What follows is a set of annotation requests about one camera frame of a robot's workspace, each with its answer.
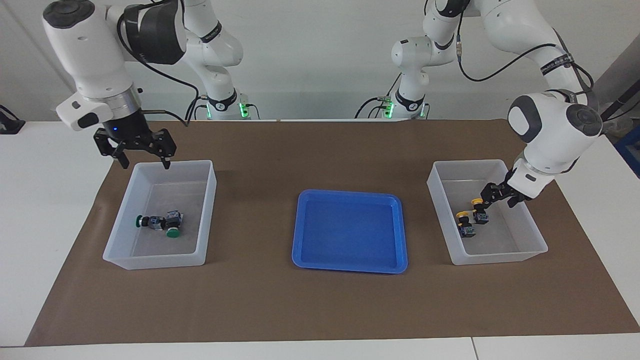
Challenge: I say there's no black base cable bundle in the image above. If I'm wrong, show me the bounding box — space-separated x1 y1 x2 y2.
354 74 403 120

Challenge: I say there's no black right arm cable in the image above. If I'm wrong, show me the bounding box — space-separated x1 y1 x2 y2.
117 0 209 124

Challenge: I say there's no translucent white plastic box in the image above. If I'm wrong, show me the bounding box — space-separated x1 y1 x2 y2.
102 160 218 271
426 159 549 266

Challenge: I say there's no blue crate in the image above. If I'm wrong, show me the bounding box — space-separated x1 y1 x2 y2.
614 127 640 178

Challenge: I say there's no blue plastic tray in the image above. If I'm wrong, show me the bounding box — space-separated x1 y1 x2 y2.
291 189 408 275

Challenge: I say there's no brown table mat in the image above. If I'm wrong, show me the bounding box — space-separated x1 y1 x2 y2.
25 119 640 347

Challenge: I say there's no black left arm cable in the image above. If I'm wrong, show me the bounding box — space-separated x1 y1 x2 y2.
454 0 596 101

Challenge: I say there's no black clamp bracket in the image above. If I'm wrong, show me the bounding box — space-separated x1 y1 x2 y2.
0 104 26 135

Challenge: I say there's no yellow push button switch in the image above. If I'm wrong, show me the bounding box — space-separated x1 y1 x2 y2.
456 211 477 239
471 198 490 225

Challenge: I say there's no black stand pole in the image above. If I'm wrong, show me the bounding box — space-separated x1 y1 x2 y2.
600 80 640 128

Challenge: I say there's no green push button switch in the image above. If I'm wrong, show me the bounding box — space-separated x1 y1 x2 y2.
134 215 166 231
165 210 184 238

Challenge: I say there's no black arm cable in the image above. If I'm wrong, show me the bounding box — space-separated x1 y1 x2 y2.
454 0 596 101
117 0 209 124

